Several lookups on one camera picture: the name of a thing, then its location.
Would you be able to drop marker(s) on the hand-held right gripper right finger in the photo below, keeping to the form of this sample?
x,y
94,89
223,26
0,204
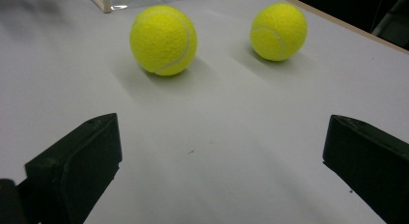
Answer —
x,y
373,166

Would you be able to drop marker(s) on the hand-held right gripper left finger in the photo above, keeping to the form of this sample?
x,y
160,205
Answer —
x,y
80,166

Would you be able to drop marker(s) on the yellow tennis ball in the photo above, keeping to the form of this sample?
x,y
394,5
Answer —
x,y
278,31
163,40

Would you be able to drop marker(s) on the wooden table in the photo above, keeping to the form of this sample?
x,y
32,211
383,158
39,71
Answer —
x,y
353,28

